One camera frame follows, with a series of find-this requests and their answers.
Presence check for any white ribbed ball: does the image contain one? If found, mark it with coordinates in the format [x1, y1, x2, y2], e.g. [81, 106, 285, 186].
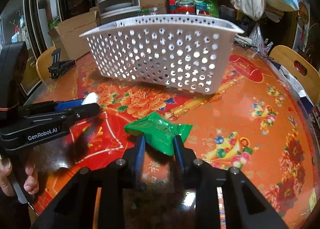
[81, 92, 99, 105]

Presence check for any green foil packet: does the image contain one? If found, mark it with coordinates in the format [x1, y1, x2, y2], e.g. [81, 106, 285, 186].
[124, 112, 193, 156]

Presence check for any person's left hand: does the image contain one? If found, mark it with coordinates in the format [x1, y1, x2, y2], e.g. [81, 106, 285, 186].
[1, 156, 39, 197]

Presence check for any black phone stand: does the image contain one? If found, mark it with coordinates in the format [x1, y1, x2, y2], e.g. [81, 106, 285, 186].
[48, 48, 75, 79]

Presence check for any left wooden chair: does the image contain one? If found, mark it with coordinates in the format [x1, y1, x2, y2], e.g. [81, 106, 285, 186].
[36, 46, 56, 82]

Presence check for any wooden chair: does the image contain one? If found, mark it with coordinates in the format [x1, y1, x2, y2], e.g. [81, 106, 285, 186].
[270, 45, 320, 104]
[36, 46, 56, 82]

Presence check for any open cardboard box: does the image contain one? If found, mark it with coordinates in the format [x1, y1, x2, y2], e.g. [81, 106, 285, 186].
[48, 10, 99, 61]

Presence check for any white perforated plastic basket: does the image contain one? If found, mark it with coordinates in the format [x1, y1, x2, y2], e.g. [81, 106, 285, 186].
[81, 14, 243, 95]

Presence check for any right wooden chair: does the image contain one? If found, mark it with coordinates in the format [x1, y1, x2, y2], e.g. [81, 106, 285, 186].
[270, 45, 320, 104]

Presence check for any red lid pickle jar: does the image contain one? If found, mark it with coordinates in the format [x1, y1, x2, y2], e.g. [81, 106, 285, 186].
[175, 0, 196, 15]

